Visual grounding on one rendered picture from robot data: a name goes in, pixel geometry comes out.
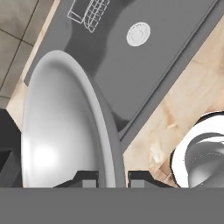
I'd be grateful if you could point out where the dark grey cupboard front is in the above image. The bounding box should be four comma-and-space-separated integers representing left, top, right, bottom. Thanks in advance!
0, 108, 24, 188

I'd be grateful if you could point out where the dark grey sink basin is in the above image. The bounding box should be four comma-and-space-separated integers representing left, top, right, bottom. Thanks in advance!
23, 0, 224, 153

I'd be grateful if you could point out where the white wire dish rack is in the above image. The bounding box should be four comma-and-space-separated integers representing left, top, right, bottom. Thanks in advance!
66, 0, 111, 34

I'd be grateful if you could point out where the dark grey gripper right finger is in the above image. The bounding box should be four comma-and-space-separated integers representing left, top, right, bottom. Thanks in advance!
127, 170, 173, 189

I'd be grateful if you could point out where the white round sink drain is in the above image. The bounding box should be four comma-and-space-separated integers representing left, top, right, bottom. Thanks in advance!
125, 21, 152, 48

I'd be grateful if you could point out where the grey bowl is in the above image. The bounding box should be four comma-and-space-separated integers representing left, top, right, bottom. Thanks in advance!
20, 49, 127, 189

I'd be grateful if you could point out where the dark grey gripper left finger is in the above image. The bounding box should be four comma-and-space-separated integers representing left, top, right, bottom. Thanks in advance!
53, 170, 100, 189

